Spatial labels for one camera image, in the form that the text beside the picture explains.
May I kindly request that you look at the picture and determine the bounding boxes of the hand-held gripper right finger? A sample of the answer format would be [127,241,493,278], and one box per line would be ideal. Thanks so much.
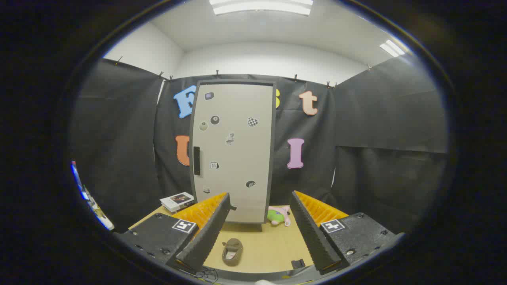
[290,190,405,276]

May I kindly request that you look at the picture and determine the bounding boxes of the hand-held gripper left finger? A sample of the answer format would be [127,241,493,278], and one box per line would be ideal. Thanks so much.
[114,192,231,274]

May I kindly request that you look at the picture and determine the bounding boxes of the brown fuzzy shoe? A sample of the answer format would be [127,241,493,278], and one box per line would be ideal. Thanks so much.
[221,238,244,267]

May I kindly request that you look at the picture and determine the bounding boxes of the grey shoe cabinet door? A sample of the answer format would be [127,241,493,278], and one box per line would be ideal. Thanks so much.
[192,83,274,224]

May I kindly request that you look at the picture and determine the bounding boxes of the grey shoe cabinet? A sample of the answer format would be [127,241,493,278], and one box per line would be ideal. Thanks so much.
[189,79,277,232]

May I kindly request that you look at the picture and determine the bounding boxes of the pink and green plush toy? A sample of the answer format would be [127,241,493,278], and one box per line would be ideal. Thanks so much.
[267,205,292,227]

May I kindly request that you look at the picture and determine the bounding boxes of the stack of white books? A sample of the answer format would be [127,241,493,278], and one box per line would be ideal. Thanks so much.
[160,192,195,213]

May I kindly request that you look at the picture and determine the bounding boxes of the white desk clutter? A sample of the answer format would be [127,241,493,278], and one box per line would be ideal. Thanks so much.
[84,189,115,231]

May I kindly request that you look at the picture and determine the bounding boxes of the blue printed box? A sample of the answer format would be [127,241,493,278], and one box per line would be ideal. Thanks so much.
[71,160,90,200]

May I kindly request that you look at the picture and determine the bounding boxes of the small ceiling light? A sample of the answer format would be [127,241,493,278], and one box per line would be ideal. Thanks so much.
[379,39,405,58]

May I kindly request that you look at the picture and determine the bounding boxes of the long ceiling light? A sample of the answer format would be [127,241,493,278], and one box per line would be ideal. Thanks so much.
[209,0,313,16]

